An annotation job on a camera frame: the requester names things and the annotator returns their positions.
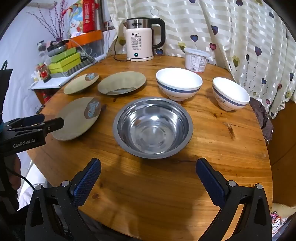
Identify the striped heart-print curtain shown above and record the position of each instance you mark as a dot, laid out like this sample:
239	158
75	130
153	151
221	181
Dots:
231	34

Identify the grey handheld device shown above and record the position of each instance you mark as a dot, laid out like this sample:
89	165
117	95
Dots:
56	49

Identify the white shelf board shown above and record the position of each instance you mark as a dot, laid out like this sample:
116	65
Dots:
50	83

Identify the colourful printed card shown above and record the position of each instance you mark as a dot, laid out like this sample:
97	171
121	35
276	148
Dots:
75	22

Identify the stainless steel bowl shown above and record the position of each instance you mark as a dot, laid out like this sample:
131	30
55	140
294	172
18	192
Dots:
152	129

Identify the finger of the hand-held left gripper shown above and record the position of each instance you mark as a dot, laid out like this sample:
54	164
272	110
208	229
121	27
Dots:
54	124
30	119

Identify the large white blue-banded bowl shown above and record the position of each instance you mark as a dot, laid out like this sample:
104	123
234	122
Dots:
178	81

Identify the small white blue-banded bowl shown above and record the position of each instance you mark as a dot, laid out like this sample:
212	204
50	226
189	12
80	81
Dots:
231	92

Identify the printed plastic bag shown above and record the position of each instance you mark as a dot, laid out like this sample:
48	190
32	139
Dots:
277	220

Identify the zigzag patterned box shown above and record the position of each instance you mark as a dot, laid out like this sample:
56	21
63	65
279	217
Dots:
76	68

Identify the small red bottle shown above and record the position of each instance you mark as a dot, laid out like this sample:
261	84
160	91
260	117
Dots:
46	97

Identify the dark patterned cloth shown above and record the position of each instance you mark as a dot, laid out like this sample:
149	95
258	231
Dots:
262	115

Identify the stack of grey plates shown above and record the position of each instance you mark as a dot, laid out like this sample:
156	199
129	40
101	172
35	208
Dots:
76	87

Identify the red tall box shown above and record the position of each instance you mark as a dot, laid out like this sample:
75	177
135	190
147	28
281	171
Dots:
89	16

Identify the white plastic tub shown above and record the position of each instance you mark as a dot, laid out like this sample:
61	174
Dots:
195	62

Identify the lime green box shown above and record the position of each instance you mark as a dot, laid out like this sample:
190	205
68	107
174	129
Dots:
64	66

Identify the wooden cabinet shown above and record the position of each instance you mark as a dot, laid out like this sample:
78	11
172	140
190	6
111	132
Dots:
283	143

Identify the purple decorative branches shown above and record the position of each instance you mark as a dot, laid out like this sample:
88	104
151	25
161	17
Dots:
57	25

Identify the red lidded jar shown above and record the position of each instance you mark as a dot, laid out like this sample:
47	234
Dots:
44	73

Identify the cream electric kettle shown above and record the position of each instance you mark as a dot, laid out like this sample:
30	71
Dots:
138	41

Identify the orange-lid storage box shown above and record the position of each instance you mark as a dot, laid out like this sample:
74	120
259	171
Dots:
92	37

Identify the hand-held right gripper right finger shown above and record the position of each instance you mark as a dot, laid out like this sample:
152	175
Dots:
211	183

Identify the person's left hand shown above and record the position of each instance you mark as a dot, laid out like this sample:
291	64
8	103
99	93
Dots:
15	173

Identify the olive plate with blue flower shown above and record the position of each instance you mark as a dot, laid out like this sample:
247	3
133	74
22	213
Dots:
120	81
74	120

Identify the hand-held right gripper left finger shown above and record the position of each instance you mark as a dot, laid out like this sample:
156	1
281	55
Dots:
86	183

